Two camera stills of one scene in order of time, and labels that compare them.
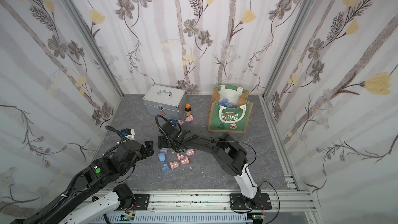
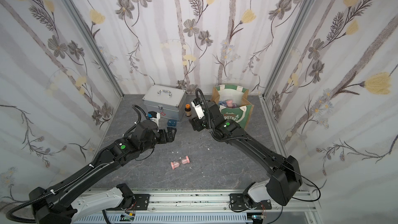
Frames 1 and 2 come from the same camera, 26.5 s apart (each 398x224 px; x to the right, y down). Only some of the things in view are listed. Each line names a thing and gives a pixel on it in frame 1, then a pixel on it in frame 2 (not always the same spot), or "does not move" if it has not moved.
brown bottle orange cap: [187, 110] does not move
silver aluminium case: [168, 101] does not move
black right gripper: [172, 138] -> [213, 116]
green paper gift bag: [222, 119] does not move
